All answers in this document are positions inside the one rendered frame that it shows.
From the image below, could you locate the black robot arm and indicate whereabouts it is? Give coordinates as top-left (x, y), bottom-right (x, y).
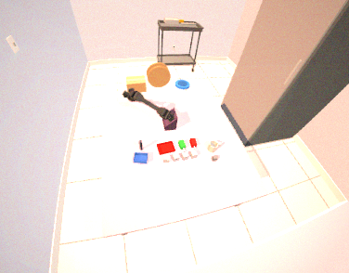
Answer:
top-left (123, 87), bottom-right (175, 122)

